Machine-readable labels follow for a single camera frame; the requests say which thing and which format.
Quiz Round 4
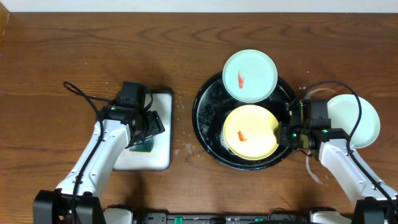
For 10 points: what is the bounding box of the green sponge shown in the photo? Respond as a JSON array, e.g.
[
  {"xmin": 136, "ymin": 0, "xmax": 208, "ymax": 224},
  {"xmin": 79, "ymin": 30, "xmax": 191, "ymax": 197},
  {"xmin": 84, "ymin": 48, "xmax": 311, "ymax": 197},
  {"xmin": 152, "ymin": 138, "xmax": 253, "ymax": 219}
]
[{"xmin": 129, "ymin": 138, "xmax": 154, "ymax": 153}]

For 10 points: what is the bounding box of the yellow plate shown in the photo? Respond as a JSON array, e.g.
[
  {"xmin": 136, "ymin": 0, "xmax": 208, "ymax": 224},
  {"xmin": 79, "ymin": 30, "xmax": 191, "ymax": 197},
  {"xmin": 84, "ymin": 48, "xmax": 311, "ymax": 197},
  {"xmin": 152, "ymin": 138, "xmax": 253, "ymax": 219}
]
[{"xmin": 223, "ymin": 105, "xmax": 279, "ymax": 161}]

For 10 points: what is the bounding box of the light green plate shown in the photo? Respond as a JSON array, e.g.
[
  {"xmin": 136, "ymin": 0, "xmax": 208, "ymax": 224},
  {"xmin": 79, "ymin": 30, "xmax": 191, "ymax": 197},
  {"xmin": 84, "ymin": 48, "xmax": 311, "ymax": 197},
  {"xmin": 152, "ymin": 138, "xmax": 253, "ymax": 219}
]
[
  {"xmin": 327, "ymin": 94, "xmax": 381, "ymax": 149},
  {"xmin": 222, "ymin": 49, "xmax": 278, "ymax": 103}
]

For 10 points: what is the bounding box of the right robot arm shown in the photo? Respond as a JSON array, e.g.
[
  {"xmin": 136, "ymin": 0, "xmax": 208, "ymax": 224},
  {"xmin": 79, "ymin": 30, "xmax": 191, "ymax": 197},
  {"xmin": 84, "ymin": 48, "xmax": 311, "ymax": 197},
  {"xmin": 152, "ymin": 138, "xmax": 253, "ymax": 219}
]
[{"xmin": 273, "ymin": 119, "xmax": 397, "ymax": 223}]

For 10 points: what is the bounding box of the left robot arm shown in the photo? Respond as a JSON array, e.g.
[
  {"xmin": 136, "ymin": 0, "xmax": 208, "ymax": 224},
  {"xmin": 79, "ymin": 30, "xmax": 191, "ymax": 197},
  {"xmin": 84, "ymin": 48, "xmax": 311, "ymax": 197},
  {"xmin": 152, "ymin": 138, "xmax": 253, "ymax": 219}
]
[{"xmin": 33, "ymin": 105, "xmax": 172, "ymax": 223}]

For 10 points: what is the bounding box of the white rectangular soap tray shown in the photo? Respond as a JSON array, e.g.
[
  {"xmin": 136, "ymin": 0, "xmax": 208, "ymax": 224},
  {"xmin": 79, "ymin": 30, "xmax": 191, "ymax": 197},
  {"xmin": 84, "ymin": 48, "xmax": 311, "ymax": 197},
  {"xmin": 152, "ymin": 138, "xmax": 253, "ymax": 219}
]
[{"xmin": 114, "ymin": 90, "xmax": 173, "ymax": 171}]

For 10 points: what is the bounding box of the black round tray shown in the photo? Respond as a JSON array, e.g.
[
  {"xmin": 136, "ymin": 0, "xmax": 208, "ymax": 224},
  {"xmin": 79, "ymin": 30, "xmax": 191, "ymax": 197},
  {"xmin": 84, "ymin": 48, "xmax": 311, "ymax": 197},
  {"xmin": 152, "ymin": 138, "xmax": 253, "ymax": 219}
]
[{"xmin": 192, "ymin": 72, "xmax": 295, "ymax": 170}]

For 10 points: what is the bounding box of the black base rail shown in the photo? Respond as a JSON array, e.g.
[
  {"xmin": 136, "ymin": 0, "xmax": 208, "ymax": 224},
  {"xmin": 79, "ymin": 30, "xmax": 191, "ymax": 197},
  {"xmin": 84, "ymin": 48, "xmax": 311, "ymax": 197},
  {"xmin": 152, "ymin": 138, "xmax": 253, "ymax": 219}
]
[{"xmin": 102, "ymin": 211, "xmax": 352, "ymax": 224}]

